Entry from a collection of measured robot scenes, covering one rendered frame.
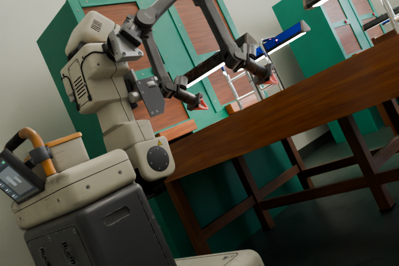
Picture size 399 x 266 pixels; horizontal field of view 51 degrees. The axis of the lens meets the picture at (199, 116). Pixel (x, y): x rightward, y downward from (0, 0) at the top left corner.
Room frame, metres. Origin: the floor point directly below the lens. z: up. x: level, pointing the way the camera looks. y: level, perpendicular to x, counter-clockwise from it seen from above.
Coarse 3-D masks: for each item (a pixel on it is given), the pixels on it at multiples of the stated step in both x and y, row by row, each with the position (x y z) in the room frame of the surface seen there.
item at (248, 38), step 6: (240, 36) 2.11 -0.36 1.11; (246, 36) 2.08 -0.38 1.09; (240, 42) 2.10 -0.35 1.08; (246, 42) 2.06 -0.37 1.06; (252, 42) 2.09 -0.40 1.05; (210, 60) 2.28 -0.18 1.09; (216, 60) 2.23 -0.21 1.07; (222, 60) 2.19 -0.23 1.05; (198, 66) 2.36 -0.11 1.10; (204, 66) 2.31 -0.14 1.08; (210, 66) 2.26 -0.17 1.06; (216, 66) 2.24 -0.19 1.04; (186, 72) 2.45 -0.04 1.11; (192, 72) 2.39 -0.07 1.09; (198, 72) 2.34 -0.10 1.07; (204, 72) 2.31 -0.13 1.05; (192, 78) 2.38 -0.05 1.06
